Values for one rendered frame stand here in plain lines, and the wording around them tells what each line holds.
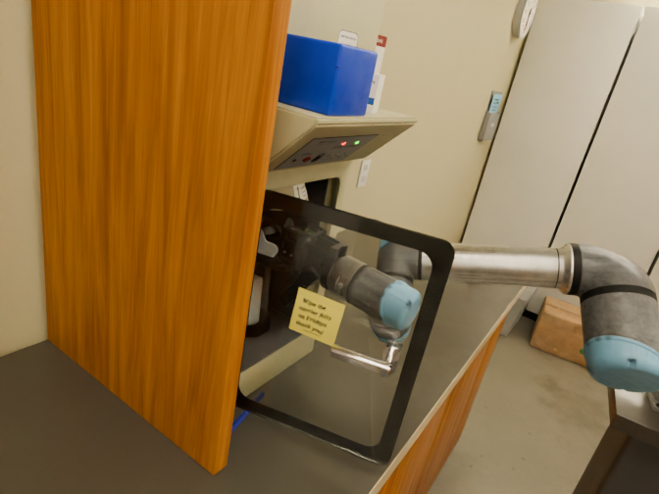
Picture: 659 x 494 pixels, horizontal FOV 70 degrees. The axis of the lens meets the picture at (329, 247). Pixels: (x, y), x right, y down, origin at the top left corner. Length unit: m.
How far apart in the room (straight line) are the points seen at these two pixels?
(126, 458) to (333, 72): 0.67
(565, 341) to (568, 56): 1.88
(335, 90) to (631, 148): 3.09
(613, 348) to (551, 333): 2.66
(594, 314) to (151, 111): 0.76
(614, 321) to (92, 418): 0.89
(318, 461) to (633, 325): 0.56
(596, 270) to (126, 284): 0.79
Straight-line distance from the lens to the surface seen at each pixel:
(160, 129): 0.69
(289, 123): 0.63
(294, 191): 0.86
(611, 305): 0.91
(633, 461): 1.49
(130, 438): 0.91
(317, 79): 0.65
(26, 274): 1.09
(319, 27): 0.78
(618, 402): 1.40
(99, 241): 0.87
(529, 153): 3.68
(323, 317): 0.72
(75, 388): 1.01
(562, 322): 3.50
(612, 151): 3.62
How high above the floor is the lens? 1.59
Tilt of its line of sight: 22 degrees down
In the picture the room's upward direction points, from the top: 12 degrees clockwise
